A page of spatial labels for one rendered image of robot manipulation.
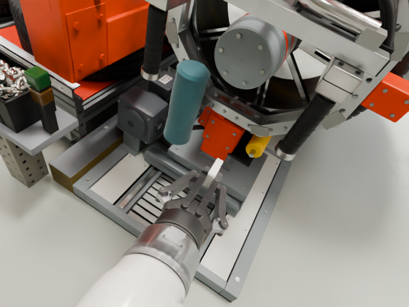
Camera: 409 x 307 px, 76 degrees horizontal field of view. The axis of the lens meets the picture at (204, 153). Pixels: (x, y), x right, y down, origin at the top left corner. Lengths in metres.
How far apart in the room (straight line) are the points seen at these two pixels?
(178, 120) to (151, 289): 0.55
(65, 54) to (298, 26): 0.65
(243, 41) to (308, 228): 1.14
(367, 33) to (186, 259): 0.39
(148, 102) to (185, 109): 0.37
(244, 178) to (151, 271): 0.92
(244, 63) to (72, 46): 0.52
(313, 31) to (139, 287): 0.42
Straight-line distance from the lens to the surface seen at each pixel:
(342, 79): 0.45
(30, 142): 0.89
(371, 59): 0.48
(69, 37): 0.87
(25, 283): 1.18
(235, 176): 1.16
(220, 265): 1.13
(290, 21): 0.47
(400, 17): 0.66
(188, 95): 0.69
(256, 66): 0.56
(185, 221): 0.37
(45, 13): 0.88
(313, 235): 1.50
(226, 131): 0.85
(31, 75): 0.76
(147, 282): 0.29
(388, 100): 0.71
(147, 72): 0.60
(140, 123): 1.06
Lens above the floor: 1.11
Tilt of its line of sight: 48 degrees down
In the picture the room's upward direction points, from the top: 22 degrees clockwise
